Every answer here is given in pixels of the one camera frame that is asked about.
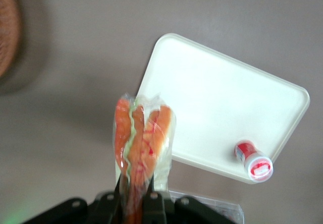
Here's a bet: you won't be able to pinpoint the cream plastic tray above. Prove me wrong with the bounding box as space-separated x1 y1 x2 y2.
135 33 310 185

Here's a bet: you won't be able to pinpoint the red yogurt drink bottle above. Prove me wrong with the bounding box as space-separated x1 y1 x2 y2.
234 139 274 184

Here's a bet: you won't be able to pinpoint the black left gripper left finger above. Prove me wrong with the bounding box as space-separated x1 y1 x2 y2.
95 175 127 224

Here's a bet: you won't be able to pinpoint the bagged orange carrots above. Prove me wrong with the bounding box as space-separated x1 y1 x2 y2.
112 92 177 224

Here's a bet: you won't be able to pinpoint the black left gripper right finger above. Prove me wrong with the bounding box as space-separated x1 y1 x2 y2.
142 176 175 224

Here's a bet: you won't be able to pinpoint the woven wicker basket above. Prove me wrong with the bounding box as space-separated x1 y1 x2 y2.
0 0 22 80

